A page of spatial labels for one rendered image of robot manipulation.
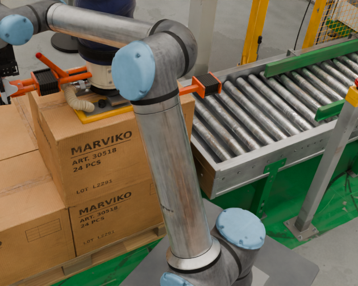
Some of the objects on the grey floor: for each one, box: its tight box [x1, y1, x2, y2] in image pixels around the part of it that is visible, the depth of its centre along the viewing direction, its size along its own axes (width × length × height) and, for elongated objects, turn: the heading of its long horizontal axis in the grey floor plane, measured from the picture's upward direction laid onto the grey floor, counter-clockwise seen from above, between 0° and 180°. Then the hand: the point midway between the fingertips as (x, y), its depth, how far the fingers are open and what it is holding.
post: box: [293, 85, 358, 233], centre depth 224 cm, size 7×7×100 cm
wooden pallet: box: [7, 221, 167, 286], centre depth 252 cm, size 120×100×14 cm
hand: (0, 94), depth 158 cm, fingers open, 10 cm apart
